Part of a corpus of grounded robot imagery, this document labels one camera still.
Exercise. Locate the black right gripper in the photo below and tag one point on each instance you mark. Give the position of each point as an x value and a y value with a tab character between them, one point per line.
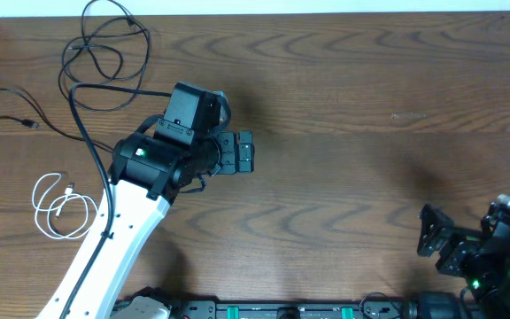
465	245

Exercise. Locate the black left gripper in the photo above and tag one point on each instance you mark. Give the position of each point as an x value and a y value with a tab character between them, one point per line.
227	152

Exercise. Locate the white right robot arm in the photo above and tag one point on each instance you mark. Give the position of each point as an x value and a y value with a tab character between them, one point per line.
492	299

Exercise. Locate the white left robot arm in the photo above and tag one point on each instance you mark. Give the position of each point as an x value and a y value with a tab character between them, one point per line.
150	167

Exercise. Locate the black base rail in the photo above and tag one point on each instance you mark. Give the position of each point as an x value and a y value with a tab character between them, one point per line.
154	303

